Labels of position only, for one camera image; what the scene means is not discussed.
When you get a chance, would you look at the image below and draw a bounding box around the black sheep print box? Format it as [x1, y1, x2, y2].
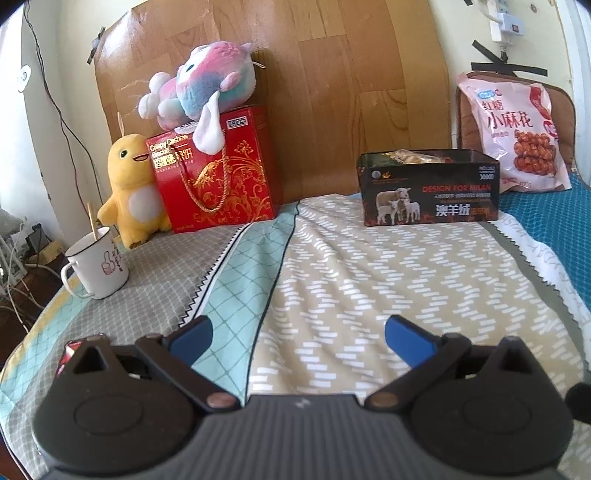
[356, 149, 500, 226]

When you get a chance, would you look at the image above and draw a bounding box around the patterned patchwork bed sheet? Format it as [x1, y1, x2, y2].
[1, 195, 590, 479]

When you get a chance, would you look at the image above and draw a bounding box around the wooden stick in mug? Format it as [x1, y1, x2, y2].
[86, 201, 98, 241]

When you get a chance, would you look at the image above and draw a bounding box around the blue mesh mat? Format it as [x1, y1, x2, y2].
[499, 173, 591, 307]

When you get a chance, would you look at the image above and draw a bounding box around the yellow peanut snack bag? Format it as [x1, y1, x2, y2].
[386, 149, 453, 165]

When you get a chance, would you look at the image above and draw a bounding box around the white wall charger plug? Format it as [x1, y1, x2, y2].
[489, 12, 524, 45]

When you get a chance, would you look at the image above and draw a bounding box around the red gift box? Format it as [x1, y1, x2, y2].
[146, 105, 283, 233]

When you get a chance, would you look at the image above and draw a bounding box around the white enamel mug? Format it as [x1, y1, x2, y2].
[60, 226, 129, 300]

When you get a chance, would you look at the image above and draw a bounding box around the pink fried twist snack bag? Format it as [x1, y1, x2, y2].
[458, 74, 571, 193]

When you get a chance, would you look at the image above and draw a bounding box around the yellow duck plush toy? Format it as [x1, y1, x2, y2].
[97, 134, 171, 249]

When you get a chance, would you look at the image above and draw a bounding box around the pastel unicorn plush toy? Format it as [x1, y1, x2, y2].
[137, 41, 259, 156]

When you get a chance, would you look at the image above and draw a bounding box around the wooden headboard panel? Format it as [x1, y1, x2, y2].
[94, 0, 452, 202]

